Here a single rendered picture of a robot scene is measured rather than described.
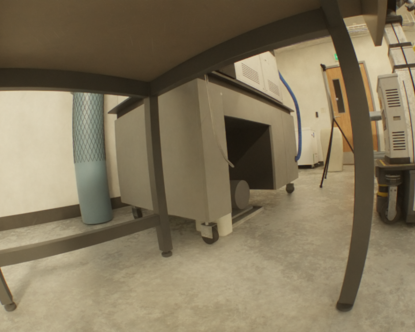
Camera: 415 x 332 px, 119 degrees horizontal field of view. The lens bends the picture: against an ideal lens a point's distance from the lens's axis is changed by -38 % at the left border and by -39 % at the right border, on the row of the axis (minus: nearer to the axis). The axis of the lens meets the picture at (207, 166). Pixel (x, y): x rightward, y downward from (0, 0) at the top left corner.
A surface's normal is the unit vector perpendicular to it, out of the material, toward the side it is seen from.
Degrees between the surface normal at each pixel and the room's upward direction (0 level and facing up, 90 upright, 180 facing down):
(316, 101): 90
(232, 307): 0
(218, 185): 90
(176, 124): 90
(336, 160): 93
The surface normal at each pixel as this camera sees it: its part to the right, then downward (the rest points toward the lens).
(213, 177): 0.75, -0.04
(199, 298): -0.09, -0.99
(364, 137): -0.66, 0.09
